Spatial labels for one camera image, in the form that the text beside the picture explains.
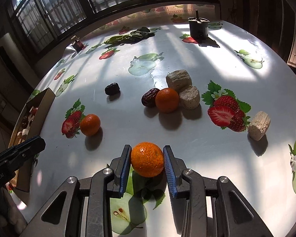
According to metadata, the red cherry tomato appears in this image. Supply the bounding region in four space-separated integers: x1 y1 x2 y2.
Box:
30 107 38 116

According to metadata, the round beige cake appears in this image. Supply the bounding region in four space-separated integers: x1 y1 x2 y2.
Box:
166 70 192 93

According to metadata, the small dark date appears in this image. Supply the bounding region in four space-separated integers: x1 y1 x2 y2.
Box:
105 82 120 96

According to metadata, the green leafy vegetable bunch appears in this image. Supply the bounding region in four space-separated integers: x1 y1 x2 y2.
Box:
104 27 155 45

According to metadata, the large dark brown date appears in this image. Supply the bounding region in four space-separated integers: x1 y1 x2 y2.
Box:
21 116 29 129

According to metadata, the cardboard box tray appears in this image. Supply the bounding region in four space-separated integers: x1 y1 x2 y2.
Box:
9 88 55 193

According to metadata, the dark jar with cork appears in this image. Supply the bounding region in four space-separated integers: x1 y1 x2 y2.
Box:
71 35 85 53

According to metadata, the red jujube date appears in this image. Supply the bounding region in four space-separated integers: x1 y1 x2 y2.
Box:
141 88 160 108

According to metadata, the orange tangerine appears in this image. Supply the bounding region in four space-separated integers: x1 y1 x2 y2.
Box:
80 114 101 136
155 88 180 113
131 142 164 178

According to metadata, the black container with stick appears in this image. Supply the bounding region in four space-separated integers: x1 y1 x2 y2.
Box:
188 10 210 42

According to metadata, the person left gloved hand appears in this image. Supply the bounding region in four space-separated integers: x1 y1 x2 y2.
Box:
0 187 27 236

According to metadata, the beige cake chunk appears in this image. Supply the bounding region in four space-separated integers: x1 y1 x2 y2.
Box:
22 129 29 140
247 111 271 141
179 86 200 110

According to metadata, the fruit print tablecloth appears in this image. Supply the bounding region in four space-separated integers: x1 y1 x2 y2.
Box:
12 18 296 236

